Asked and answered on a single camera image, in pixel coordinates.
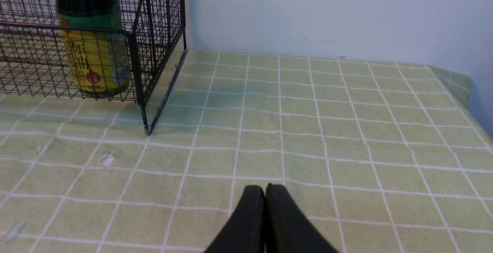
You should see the dark sauce bottle yellow label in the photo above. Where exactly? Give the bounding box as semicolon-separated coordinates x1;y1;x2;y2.
55;0;130;97

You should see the black wire mesh shelf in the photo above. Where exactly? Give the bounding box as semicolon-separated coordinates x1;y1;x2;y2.
1;0;187;136

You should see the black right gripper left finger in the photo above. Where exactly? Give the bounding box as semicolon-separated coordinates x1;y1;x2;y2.
205;185;265;253

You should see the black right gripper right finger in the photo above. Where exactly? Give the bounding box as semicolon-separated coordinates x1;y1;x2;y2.
265;183;338;253

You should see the green checkered tablecloth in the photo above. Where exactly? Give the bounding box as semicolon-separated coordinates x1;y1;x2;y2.
1;52;493;253

